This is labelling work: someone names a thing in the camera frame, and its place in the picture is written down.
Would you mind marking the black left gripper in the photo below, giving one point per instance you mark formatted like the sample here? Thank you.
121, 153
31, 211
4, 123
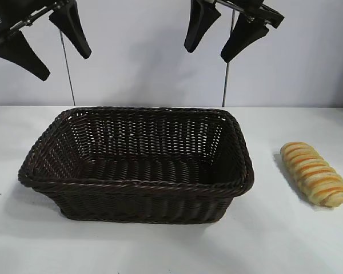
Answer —
20, 14

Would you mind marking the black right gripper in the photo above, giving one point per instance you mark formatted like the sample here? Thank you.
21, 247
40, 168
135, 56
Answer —
261, 11

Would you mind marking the long striped bread loaf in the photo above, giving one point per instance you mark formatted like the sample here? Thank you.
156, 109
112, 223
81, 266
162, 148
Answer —
314, 172

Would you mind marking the dark brown woven basket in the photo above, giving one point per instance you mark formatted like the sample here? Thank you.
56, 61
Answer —
137, 194

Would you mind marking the thin metal rod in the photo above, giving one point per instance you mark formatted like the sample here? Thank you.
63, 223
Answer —
225, 82
68, 74

